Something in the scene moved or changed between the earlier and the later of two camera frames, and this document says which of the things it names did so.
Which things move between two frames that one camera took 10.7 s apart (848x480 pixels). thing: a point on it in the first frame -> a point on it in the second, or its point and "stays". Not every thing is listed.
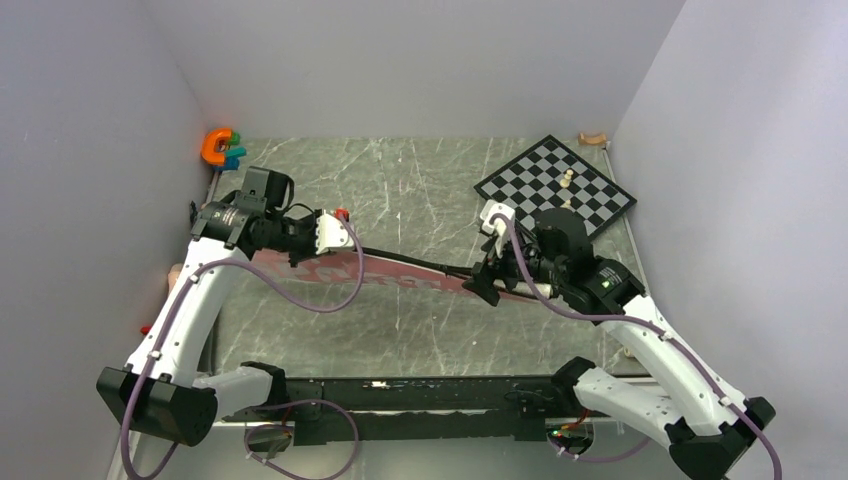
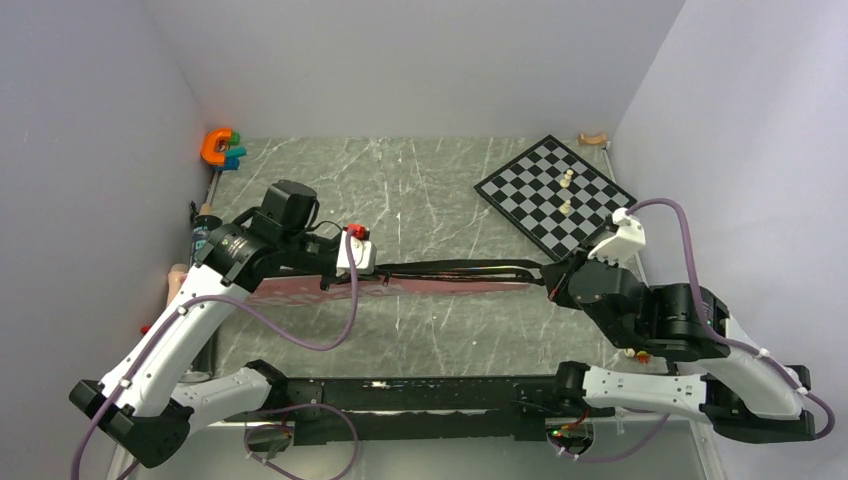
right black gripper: x=483 y=276 -> x=553 y=275
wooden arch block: x=600 y=140 stays
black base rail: x=429 y=408 stays
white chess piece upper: x=567 y=177 stays
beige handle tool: x=173 y=275 stays
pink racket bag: x=395 y=269 -> x=284 y=291
